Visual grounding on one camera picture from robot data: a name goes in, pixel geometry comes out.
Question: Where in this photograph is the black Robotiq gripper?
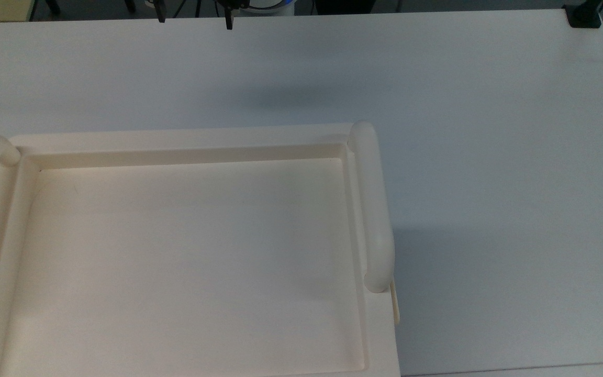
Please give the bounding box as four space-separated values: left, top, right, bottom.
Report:
155 0 251 30

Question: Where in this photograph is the long cream tubular cabinet handle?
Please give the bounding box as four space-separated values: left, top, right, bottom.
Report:
348 121 395 294

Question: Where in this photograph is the cream plastic tray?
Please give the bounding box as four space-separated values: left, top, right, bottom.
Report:
0 121 401 377

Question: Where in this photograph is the black table clamp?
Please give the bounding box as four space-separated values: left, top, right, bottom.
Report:
564 0 603 29

